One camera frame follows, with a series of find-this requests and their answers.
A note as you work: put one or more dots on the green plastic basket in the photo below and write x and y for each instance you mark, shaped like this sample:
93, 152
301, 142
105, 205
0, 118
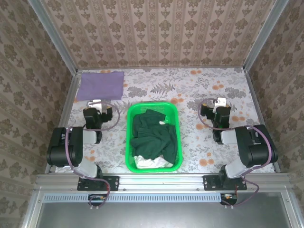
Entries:
142, 108

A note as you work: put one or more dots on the dark green t-shirt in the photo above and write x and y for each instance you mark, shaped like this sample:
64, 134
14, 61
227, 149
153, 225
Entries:
147, 137

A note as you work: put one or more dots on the white t-shirt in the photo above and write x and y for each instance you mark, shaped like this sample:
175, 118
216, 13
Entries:
147, 162

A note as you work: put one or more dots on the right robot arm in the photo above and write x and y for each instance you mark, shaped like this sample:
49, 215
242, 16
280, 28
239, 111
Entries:
254, 147

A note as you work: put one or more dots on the purple folded t-shirt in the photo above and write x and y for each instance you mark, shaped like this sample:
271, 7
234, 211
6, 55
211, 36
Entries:
99, 85

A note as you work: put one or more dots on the floral tablecloth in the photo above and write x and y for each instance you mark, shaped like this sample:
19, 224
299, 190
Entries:
190, 83

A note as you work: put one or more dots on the grey metal sheet panel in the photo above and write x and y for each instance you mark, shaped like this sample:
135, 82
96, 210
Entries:
154, 216

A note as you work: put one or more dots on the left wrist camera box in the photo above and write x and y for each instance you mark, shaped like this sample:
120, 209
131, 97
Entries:
95, 104

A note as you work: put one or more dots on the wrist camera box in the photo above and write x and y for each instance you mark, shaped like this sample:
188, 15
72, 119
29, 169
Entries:
95, 104
221, 101

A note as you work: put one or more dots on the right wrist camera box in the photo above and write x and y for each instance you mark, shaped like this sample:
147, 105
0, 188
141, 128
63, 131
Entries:
221, 101

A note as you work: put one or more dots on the aluminium side rail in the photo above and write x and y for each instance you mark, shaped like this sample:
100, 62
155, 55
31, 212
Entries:
254, 95
67, 102

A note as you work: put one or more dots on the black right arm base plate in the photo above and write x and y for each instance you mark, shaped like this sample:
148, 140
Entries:
209, 183

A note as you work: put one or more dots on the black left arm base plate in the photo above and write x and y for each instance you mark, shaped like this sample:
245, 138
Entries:
111, 183

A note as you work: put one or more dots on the thin aluminium wall rail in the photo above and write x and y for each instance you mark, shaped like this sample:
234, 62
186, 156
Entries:
161, 68

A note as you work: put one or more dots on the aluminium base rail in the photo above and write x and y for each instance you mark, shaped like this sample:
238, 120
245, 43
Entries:
161, 180

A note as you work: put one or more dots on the aluminium frame post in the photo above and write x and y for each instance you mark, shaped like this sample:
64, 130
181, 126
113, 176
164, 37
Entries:
53, 35
264, 35

